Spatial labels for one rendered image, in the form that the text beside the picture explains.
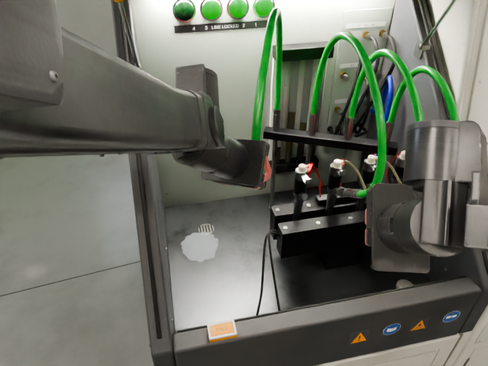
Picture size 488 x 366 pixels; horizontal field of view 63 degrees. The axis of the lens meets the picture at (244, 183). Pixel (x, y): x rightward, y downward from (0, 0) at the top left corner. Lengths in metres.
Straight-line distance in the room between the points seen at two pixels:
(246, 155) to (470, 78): 0.59
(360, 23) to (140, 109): 0.88
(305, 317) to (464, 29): 0.66
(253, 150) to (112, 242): 1.85
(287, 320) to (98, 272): 1.56
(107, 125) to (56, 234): 2.33
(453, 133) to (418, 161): 0.04
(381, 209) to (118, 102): 0.35
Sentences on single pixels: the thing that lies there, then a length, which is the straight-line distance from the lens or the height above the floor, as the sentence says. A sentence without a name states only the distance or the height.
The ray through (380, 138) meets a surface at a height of 1.26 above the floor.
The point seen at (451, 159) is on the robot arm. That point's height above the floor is 1.40.
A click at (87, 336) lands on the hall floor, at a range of 2.01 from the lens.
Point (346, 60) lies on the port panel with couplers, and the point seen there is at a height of 1.24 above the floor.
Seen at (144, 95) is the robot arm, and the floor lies 1.50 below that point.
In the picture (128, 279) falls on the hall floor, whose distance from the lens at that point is 2.15.
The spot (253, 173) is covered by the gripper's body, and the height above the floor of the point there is 1.28.
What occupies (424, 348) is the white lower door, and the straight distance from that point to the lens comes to 1.05.
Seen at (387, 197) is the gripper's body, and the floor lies 1.31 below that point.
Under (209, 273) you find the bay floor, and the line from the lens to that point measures 1.01.
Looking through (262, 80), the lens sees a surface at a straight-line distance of 0.62.
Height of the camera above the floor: 1.60
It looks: 37 degrees down
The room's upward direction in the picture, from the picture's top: straight up
